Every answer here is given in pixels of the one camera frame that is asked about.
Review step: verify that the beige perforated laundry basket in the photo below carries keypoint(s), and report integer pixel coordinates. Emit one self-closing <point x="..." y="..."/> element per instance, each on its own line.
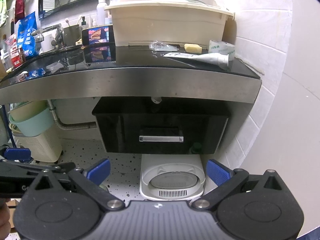
<point x="45" y="147"/>

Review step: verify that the black vanity cabinet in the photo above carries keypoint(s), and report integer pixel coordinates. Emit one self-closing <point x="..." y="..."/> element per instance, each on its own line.
<point x="160" y="106"/>

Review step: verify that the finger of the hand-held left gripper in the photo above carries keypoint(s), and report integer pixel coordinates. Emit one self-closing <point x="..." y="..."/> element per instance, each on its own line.
<point x="17" y="154"/>
<point x="30" y="168"/>

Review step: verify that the black pump bottle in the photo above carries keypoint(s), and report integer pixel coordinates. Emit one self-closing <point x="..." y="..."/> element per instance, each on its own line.
<point x="83" y="22"/>

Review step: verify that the white toothpaste tube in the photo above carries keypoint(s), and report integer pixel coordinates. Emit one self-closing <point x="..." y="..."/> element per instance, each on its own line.
<point x="197" y="57"/>

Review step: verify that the person's left hand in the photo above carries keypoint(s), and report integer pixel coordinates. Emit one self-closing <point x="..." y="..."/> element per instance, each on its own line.
<point x="3" y="215"/>

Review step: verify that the chrome faucet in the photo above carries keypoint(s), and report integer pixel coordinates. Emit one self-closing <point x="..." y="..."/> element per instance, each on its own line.
<point x="58" y="36"/>

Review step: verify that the white cup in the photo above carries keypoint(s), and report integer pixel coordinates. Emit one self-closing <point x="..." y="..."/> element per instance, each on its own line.
<point x="47" y="46"/>

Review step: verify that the blue printed packet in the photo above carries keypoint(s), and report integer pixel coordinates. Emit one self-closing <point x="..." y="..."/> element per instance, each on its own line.
<point x="27" y="35"/>

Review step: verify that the mint green bucket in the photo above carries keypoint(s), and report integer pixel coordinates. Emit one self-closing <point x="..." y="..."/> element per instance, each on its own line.
<point x="37" y="122"/>

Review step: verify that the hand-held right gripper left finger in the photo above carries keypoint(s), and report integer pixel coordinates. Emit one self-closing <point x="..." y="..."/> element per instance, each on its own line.
<point x="98" y="172"/>

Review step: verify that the tall white bottle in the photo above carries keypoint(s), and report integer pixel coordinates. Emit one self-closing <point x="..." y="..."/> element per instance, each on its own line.
<point x="101" y="11"/>

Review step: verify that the red packets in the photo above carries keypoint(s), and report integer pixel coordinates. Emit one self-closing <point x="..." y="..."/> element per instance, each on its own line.
<point x="17" y="58"/>

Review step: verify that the green hanging cloth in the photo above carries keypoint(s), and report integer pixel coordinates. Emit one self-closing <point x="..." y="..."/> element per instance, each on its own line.
<point x="3" y="12"/>

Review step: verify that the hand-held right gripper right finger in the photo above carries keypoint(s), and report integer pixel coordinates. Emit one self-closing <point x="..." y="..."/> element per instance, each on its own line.
<point x="218" y="173"/>

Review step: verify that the white round floor appliance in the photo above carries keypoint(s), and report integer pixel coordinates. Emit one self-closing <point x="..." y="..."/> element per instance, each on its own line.
<point x="172" y="182"/>

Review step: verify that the grey toothbrush cup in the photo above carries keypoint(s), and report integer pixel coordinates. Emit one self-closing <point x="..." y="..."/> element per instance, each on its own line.
<point x="72" y="35"/>

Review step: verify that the red hanging cloth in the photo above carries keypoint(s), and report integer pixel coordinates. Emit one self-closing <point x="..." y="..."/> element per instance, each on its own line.
<point x="20" y="1"/>

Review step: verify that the black smartphone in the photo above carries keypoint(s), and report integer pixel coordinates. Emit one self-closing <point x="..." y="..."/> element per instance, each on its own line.
<point x="98" y="35"/>

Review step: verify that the clear plastic wrapper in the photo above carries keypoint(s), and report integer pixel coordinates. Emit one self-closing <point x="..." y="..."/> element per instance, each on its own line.
<point x="160" y="45"/>

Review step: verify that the beige basin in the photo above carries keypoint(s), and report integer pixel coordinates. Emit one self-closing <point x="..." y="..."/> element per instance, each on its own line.
<point x="21" y="111"/>

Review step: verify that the beige plastic dish drainer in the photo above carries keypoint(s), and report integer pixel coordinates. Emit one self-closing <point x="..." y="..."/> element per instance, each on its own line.
<point x="162" y="25"/>

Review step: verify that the small blue wrapper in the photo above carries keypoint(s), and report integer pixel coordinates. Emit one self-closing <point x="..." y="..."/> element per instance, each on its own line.
<point x="36" y="73"/>

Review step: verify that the drawer with black front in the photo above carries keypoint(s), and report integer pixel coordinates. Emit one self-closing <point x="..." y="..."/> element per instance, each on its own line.
<point x="120" y="132"/>

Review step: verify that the yellow soap bar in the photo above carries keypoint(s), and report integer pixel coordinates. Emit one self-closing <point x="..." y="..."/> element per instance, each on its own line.
<point x="192" y="48"/>

